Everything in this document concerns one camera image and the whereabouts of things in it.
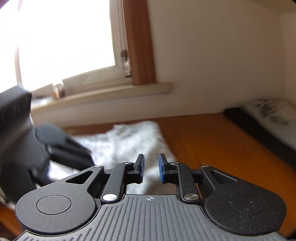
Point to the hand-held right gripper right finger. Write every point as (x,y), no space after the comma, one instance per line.
(161,168)

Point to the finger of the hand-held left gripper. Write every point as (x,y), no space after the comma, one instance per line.
(76,146)
(71,161)

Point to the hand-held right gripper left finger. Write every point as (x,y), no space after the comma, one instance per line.
(141,168)

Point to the grey patterned pajama top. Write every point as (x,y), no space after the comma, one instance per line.
(129,141)

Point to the glass jar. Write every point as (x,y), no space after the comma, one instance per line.
(59,90)

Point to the beige window sill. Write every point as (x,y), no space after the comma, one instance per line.
(104,95)

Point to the black folded garment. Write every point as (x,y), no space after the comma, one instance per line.
(249,125)

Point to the white framed window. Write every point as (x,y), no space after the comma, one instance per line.
(64,39)

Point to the wooden window trim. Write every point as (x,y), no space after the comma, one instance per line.
(141,41)

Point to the grey printed t-shirt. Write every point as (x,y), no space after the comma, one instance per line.
(272,115)

